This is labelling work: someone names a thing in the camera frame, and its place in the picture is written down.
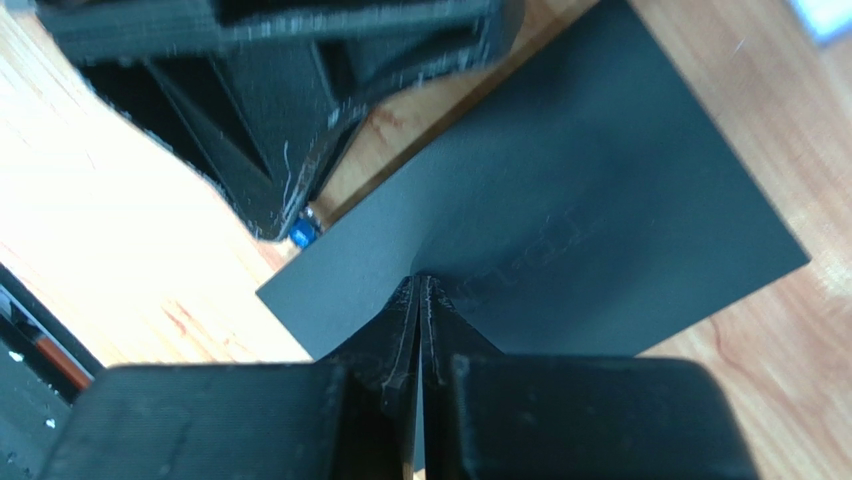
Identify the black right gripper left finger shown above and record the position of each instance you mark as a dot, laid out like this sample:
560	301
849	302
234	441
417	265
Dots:
377	434

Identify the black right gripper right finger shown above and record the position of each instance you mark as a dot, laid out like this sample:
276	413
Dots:
444	333

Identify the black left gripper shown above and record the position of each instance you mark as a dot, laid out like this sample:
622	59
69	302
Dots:
256	95

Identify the black network switch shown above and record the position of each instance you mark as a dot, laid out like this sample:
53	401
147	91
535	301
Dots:
588	205

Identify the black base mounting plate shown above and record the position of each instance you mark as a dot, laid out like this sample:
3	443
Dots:
44	368

